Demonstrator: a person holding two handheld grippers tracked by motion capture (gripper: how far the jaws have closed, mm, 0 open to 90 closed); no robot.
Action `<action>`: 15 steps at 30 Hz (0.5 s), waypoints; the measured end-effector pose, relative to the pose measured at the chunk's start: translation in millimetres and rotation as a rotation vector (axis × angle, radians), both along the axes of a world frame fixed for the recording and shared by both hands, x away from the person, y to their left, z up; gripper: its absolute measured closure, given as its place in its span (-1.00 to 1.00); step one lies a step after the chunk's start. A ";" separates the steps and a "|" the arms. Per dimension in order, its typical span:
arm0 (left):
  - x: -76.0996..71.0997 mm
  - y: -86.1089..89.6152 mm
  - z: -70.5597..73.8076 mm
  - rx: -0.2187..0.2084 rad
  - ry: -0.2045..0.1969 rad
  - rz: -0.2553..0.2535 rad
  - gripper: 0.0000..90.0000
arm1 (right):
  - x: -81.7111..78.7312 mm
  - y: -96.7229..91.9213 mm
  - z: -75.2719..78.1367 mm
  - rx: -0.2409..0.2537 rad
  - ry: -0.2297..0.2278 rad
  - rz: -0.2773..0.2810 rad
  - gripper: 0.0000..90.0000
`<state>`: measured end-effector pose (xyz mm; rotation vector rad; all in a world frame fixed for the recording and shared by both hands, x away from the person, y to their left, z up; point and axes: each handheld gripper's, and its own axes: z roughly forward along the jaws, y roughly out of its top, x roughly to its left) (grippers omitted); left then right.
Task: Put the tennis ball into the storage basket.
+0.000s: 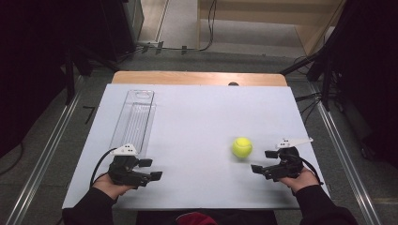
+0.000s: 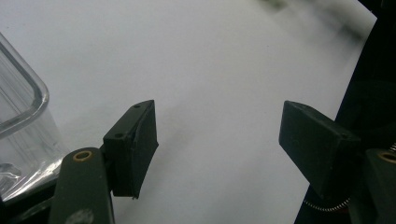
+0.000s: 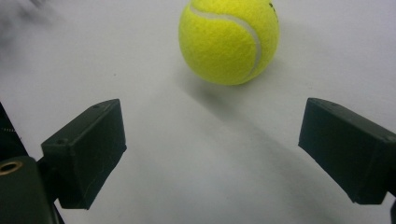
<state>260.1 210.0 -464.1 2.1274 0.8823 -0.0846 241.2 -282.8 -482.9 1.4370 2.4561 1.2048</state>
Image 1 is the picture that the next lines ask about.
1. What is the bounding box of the black metal stand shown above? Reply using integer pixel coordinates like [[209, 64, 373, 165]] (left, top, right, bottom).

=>
[[60, 43, 121, 106], [280, 46, 337, 112]]

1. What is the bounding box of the black floor cable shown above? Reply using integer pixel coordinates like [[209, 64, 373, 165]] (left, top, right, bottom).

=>
[[137, 0, 219, 53]]

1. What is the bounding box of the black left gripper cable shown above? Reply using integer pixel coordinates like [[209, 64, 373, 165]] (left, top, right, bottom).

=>
[[89, 147, 117, 188]]

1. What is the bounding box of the wooden table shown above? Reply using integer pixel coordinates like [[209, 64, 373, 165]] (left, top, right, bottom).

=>
[[111, 70, 289, 87]]

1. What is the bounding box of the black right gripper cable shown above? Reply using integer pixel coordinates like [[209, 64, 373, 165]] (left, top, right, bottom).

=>
[[292, 154, 325, 186]]

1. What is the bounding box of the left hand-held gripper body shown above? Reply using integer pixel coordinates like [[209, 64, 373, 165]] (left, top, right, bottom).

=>
[[107, 143, 152, 189]]

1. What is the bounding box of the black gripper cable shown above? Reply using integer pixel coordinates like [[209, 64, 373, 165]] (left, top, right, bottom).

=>
[[292, 154, 325, 186], [89, 147, 117, 188]]

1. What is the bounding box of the person's left hand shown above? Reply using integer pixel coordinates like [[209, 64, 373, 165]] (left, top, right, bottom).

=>
[[92, 172, 136, 201]]

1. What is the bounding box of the person's right hand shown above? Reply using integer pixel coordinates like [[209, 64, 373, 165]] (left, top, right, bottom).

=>
[[277, 166, 320, 197]]

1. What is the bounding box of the yellow tennis ball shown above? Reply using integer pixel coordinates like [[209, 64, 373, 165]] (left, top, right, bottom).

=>
[[231, 136, 253, 158]]

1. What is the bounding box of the white table board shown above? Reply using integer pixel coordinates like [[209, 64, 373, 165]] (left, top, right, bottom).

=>
[[61, 83, 330, 210]]

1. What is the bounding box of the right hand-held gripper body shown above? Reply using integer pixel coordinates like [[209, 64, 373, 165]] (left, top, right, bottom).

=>
[[264, 137, 314, 183]]

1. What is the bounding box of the red cloth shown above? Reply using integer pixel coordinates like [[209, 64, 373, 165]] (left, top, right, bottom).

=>
[[176, 211, 220, 225]]

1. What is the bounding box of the dark cabinet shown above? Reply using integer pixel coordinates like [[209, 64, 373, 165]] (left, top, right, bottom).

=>
[[99, 0, 145, 62]]

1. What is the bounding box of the light wooden shelf unit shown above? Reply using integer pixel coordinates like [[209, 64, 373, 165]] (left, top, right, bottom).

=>
[[196, 0, 346, 57]]

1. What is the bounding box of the clear plastic long container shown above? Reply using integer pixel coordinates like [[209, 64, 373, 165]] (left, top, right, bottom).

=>
[[109, 89, 157, 158]]

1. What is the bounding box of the black curtain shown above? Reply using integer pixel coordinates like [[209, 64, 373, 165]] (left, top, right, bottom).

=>
[[0, 0, 109, 158], [325, 0, 398, 170]]

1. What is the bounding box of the metal floor rail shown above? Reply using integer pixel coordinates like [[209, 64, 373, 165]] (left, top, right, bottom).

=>
[[309, 83, 383, 225], [5, 93, 83, 225]]

